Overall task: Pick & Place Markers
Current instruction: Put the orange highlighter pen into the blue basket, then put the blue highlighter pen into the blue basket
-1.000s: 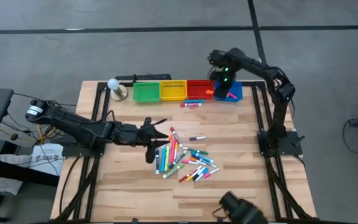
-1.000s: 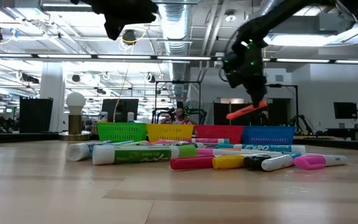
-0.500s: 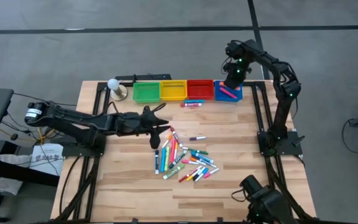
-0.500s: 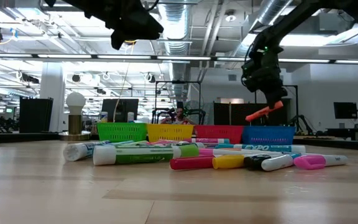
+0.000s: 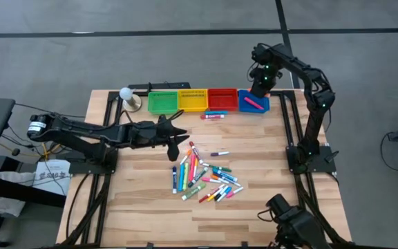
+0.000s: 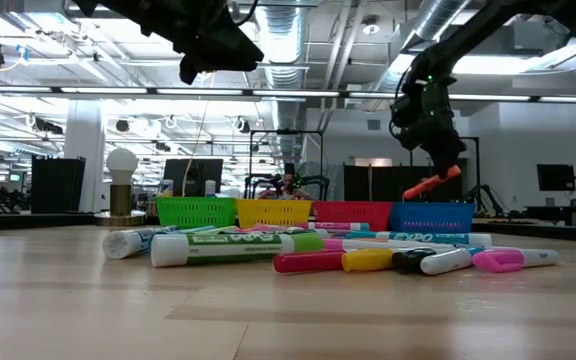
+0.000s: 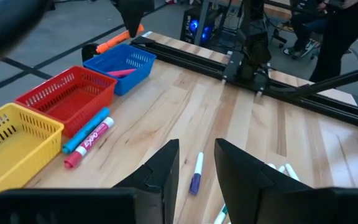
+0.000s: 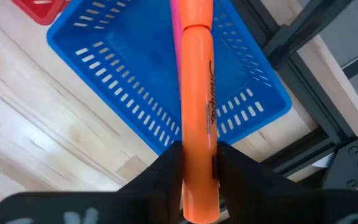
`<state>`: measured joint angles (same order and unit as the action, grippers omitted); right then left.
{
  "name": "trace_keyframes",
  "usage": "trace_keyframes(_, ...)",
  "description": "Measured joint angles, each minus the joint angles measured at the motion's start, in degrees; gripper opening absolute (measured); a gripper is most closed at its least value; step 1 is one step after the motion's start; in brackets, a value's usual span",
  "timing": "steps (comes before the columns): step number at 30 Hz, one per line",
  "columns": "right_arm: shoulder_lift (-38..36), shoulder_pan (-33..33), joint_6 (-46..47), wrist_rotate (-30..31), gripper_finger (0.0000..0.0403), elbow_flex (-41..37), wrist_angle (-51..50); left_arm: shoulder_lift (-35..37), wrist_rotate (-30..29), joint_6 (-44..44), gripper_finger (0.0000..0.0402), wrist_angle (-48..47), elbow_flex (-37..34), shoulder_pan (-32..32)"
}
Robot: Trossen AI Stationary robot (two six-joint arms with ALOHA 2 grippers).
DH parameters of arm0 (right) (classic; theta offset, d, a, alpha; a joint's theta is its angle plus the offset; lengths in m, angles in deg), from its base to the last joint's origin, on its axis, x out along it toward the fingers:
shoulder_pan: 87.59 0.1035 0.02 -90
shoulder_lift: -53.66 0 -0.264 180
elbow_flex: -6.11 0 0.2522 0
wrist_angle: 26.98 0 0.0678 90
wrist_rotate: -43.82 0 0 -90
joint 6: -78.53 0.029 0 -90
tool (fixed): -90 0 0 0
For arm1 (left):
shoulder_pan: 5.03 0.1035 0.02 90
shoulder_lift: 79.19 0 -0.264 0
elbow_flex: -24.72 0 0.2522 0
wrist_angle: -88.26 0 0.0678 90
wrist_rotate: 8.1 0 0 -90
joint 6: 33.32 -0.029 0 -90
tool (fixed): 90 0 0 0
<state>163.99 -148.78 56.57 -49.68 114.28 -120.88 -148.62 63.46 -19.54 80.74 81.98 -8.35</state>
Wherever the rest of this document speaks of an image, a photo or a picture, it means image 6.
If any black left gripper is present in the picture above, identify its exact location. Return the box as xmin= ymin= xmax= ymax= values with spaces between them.
xmin=162 ymin=0 xmax=265 ymax=85

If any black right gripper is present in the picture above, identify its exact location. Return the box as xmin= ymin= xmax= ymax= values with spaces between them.
xmin=390 ymin=59 xmax=467 ymax=179

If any orange highlighter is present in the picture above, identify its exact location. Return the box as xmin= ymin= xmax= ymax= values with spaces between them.
xmin=401 ymin=164 xmax=463 ymax=202

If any teal Expo marker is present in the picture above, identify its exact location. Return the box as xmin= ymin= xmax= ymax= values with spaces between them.
xmin=345 ymin=230 xmax=493 ymax=248

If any red cap small marker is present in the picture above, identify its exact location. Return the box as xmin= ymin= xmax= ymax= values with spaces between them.
xmin=273 ymin=249 xmax=345 ymax=275

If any pink red highlighter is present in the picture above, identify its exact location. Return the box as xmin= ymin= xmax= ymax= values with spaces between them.
xmin=240 ymin=224 xmax=289 ymax=235

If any cyan highlighter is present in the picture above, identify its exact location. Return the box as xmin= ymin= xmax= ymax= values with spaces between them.
xmin=165 ymin=224 xmax=219 ymax=236

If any light green Expo marker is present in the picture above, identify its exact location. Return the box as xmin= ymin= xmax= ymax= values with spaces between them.
xmin=149 ymin=232 xmax=325 ymax=268

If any dark blue Expo marker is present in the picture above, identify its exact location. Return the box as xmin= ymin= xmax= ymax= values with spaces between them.
xmin=101 ymin=225 xmax=179 ymax=261

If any blue plastic basket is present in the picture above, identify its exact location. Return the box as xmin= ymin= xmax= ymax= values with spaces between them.
xmin=389 ymin=201 xmax=477 ymax=234

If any red plastic basket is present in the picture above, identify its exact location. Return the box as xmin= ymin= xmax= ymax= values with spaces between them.
xmin=311 ymin=200 xmax=394 ymax=232

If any pink cap small marker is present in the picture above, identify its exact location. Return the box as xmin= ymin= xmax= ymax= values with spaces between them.
xmin=322 ymin=238 xmax=419 ymax=251
xmin=471 ymin=248 xmax=561 ymax=274

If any yellow cap small marker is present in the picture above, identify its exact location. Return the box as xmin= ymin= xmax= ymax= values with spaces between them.
xmin=341 ymin=248 xmax=397 ymax=273

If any black computer monitor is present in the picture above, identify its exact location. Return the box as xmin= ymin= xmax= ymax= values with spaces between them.
xmin=162 ymin=158 xmax=225 ymax=198

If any ceiling light strip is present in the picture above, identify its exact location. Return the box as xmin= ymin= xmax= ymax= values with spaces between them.
xmin=0 ymin=83 xmax=576 ymax=105

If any person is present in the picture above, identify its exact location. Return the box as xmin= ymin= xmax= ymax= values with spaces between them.
xmin=257 ymin=172 xmax=314 ymax=201

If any white bulb brass lamp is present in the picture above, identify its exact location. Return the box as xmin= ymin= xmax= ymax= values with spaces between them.
xmin=93 ymin=147 xmax=148 ymax=227

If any green plastic basket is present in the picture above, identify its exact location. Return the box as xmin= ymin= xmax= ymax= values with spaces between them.
xmin=155 ymin=196 xmax=238 ymax=230

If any yellow plastic basket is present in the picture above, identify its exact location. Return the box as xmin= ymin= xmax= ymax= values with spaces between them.
xmin=235 ymin=198 xmax=314 ymax=230

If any black partition panel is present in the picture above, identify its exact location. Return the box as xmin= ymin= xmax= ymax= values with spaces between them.
xmin=30 ymin=156 xmax=87 ymax=215

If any black metal stand frame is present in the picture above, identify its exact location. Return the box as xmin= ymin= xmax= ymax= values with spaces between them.
xmin=460 ymin=135 xmax=481 ymax=201
xmin=248 ymin=129 xmax=325 ymax=201

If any silver ventilation duct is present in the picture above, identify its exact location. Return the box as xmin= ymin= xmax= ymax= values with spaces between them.
xmin=367 ymin=0 xmax=472 ymax=94
xmin=255 ymin=0 xmax=305 ymax=156

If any black partition wall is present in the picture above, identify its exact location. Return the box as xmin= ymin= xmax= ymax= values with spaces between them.
xmin=343 ymin=164 xmax=469 ymax=203

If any black wall monitor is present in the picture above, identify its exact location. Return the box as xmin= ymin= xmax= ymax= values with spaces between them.
xmin=536 ymin=163 xmax=576 ymax=193

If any black aluminium table frame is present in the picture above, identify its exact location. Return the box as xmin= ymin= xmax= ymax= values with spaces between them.
xmin=0 ymin=212 xmax=159 ymax=233
xmin=470 ymin=218 xmax=576 ymax=245

